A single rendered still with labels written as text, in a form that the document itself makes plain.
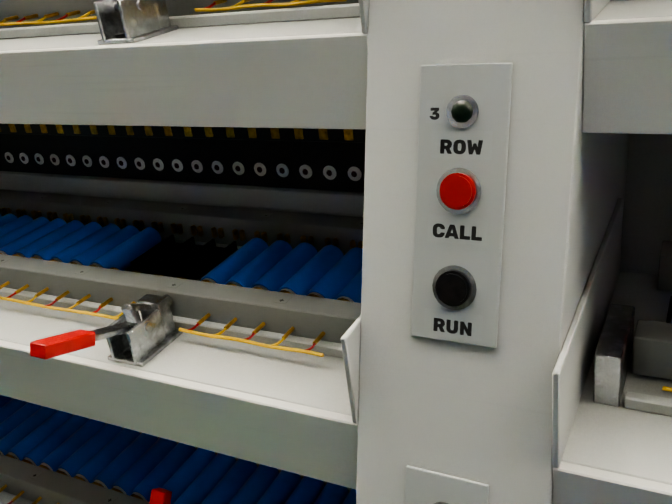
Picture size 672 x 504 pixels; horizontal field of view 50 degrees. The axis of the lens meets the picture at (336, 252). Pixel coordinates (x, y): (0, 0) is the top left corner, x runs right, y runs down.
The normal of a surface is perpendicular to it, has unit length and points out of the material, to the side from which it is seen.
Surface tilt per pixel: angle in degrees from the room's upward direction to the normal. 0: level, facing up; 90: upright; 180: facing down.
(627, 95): 108
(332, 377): 18
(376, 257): 90
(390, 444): 90
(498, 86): 90
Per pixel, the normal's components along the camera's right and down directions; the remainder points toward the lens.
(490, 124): -0.47, 0.13
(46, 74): -0.44, 0.44
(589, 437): -0.12, -0.90
